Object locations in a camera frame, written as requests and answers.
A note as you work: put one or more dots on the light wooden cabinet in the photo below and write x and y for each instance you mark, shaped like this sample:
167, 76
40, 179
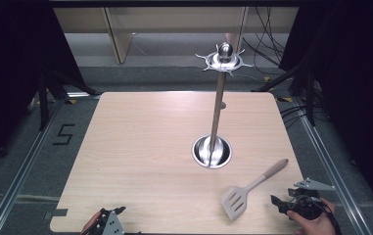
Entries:
174, 19

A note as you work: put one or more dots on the person's right hand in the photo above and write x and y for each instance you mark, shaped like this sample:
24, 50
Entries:
314, 225

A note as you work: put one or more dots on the person's left hand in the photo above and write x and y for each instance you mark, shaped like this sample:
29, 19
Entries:
89, 225

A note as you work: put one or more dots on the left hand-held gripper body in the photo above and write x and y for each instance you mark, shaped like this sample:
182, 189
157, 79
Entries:
112, 225

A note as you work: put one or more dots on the steel utensil rack stand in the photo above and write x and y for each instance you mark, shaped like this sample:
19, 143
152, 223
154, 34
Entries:
216, 114

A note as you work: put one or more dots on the dark curtain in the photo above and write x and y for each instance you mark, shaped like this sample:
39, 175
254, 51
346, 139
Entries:
357, 81
14, 65

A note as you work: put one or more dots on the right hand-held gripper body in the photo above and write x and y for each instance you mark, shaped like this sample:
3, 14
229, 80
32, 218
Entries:
306, 202

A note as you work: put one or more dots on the black metal stand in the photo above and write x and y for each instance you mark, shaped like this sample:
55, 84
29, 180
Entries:
308, 94
43, 98

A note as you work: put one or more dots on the black tape strip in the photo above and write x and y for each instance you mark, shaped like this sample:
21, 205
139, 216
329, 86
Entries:
58, 213

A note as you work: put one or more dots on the aluminium floor rail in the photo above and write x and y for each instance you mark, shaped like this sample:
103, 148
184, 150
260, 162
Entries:
21, 176
331, 169

